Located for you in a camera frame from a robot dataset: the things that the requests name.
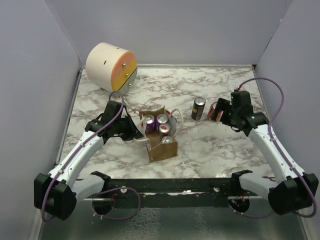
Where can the red cola can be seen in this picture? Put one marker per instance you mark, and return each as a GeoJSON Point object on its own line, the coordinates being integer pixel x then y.
{"type": "Point", "coordinates": [214, 115]}

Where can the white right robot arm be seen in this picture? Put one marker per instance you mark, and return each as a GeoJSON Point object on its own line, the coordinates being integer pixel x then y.
{"type": "Point", "coordinates": [293, 188]}

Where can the jute watermelon canvas bag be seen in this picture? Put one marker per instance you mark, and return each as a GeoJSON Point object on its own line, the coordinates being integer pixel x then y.
{"type": "Point", "coordinates": [155, 149]}

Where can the black yellow beverage can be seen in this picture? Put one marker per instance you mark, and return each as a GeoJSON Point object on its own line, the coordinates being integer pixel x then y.
{"type": "Point", "coordinates": [198, 108]}

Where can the silver slim energy can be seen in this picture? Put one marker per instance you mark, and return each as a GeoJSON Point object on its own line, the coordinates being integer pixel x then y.
{"type": "Point", "coordinates": [164, 129]}

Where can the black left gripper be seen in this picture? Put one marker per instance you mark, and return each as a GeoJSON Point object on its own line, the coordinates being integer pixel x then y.
{"type": "Point", "coordinates": [134, 132]}

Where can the purple beverage can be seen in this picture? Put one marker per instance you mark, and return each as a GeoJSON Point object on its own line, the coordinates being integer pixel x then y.
{"type": "Point", "coordinates": [161, 119]}
{"type": "Point", "coordinates": [150, 123]}

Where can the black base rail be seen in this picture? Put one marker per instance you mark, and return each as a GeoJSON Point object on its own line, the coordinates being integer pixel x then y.
{"type": "Point", "coordinates": [120, 194]}

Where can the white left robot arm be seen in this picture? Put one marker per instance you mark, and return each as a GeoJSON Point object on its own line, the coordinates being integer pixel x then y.
{"type": "Point", "coordinates": [58, 192]}

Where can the silver top can in bag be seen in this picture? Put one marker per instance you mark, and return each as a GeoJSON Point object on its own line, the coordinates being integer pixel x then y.
{"type": "Point", "coordinates": [167, 140]}

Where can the round pastel drawer cabinet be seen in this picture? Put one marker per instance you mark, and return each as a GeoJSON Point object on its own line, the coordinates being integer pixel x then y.
{"type": "Point", "coordinates": [111, 68]}

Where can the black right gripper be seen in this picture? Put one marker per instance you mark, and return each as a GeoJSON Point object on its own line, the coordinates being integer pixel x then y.
{"type": "Point", "coordinates": [224, 105]}

